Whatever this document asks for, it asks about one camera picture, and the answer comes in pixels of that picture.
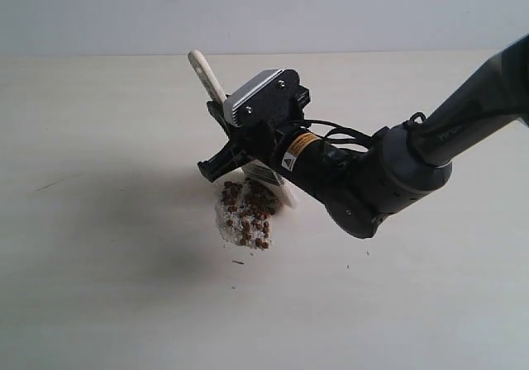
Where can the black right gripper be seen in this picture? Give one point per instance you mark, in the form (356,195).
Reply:
(289,149)

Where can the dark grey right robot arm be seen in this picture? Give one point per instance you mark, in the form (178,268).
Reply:
(362,179)

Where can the pile of brown beans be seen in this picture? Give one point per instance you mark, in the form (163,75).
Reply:
(244,210)

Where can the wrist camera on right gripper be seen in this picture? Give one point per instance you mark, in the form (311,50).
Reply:
(260,98)

